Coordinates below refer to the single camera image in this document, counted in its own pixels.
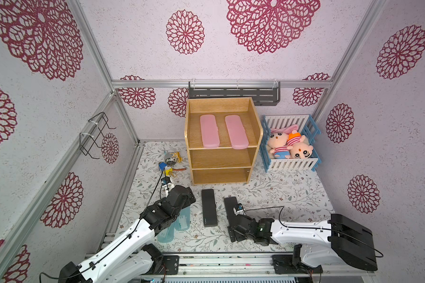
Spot teal pencil case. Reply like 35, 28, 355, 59
175, 206, 191, 231
157, 225, 175, 243

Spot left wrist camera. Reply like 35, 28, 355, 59
161, 176, 174, 195

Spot pink plush pig toy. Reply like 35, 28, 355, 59
267, 125, 299, 159

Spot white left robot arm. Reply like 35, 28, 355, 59
58, 185, 196, 283

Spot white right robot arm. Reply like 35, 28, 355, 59
228, 213, 378, 272

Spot orange striped plush toy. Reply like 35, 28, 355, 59
286, 130, 314, 159

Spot aluminium frame rails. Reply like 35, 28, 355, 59
0, 0, 388, 283

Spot wooden three-tier shelf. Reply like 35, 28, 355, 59
184, 97, 263, 185

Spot grey plush keychain toy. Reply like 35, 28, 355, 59
164, 152, 183, 166

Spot blue yellow keychain toy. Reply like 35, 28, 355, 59
158, 162, 186, 177

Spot blue white toy crate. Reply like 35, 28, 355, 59
260, 114, 321, 172

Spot pink pencil case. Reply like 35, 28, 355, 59
225, 115, 249, 150
200, 114, 220, 149

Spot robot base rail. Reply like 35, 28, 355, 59
84, 243, 376, 283

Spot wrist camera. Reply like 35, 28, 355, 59
233, 204, 245, 215
161, 176, 174, 195

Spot grey wall-mounted rack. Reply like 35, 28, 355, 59
188, 82, 281, 106

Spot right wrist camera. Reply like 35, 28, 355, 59
233, 204, 245, 215

